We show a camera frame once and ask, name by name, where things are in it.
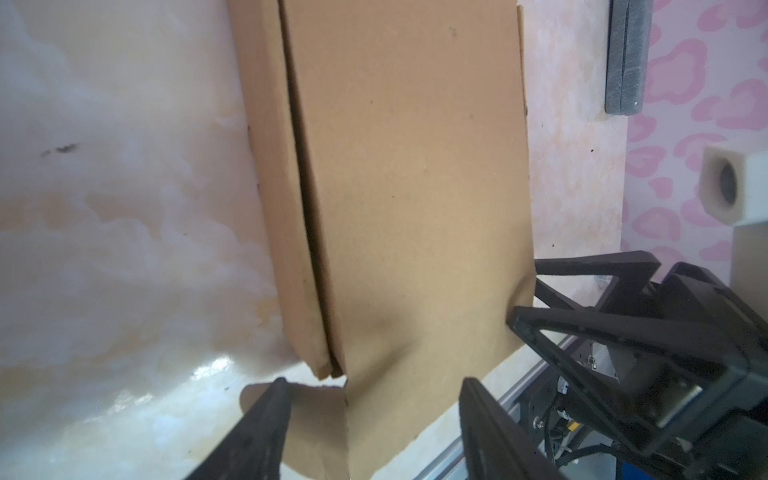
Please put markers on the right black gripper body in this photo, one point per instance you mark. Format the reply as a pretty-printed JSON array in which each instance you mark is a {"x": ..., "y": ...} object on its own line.
[{"x": 737, "y": 447}]

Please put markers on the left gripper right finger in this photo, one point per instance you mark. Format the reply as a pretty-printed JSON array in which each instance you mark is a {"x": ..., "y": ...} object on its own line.
[{"x": 494, "y": 446}]

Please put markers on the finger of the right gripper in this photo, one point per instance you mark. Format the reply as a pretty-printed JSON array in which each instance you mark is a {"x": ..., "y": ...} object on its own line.
[
  {"x": 600, "y": 279},
  {"x": 612, "y": 354}
]

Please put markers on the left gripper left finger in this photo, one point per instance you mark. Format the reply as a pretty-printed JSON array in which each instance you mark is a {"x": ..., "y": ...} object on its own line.
[{"x": 254, "y": 447}]

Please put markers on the brown cardboard box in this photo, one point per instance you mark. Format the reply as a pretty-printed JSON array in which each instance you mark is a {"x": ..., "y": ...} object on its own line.
[{"x": 390, "y": 144}]

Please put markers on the grey felt case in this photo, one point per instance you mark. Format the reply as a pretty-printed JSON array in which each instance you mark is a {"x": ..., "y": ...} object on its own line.
[{"x": 628, "y": 45}]

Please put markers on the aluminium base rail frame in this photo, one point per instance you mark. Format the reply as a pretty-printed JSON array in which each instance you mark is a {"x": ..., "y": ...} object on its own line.
[{"x": 451, "y": 463}]

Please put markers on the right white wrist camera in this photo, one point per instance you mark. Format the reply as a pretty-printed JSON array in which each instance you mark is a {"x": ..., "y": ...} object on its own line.
[{"x": 733, "y": 181}]

